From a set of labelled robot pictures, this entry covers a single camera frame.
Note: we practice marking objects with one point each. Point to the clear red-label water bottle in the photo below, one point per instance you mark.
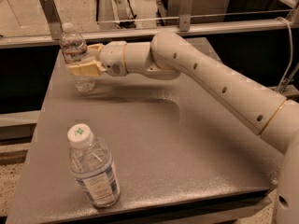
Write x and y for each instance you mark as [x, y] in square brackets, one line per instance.
[75, 49]

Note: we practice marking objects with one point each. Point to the clear blue-label water bottle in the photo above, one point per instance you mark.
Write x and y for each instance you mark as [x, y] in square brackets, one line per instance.
[92, 165]

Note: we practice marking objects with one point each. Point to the metal bracket post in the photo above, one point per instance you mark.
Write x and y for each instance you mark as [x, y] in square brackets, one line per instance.
[53, 18]
[184, 15]

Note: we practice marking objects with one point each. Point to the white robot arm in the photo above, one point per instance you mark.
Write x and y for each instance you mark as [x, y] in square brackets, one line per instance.
[266, 113]

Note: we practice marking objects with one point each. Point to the left metal bracket post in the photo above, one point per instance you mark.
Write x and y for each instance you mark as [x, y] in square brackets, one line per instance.
[53, 18]

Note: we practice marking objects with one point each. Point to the horizontal metal rail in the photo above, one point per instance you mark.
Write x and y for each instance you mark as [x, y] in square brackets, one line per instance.
[214, 28]

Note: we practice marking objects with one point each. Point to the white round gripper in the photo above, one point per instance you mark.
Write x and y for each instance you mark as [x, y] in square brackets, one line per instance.
[112, 59]

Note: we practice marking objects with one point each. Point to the right metal bracket post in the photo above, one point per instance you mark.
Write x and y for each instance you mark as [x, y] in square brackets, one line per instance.
[184, 15]

